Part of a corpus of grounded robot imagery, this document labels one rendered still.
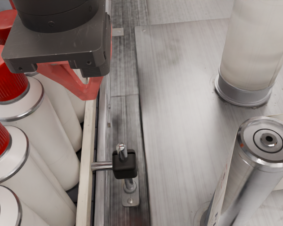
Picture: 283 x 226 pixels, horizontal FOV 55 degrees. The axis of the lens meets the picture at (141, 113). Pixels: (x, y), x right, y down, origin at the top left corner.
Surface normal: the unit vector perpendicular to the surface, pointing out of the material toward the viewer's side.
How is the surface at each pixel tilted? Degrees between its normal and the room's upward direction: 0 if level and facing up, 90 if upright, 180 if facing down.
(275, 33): 91
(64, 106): 90
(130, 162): 0
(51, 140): 90
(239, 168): 90
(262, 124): 0
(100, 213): 0
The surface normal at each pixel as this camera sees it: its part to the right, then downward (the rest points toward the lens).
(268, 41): -0.14, 0.80
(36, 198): 0.71, 0.53
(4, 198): 0.43, -0.85
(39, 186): 0.92, 0.26
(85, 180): -0.06, -0.62
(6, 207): 0.57, -0.69
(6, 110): 0.02, 0.05
